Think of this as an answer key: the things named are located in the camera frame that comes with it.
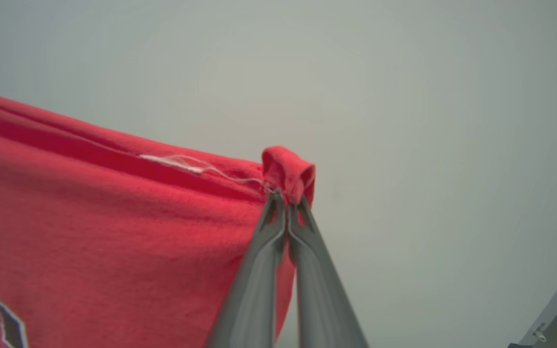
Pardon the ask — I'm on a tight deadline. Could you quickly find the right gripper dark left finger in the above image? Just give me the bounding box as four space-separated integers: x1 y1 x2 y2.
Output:
205 191 289 348

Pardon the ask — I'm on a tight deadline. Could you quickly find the white partition panel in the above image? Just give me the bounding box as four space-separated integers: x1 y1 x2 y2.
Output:
0 0 557 348

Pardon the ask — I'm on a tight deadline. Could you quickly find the red basketball jersey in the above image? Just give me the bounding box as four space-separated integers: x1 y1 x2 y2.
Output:
0 88 317 348

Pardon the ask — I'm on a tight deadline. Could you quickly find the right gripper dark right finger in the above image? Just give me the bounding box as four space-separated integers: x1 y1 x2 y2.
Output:
286 196 370 348

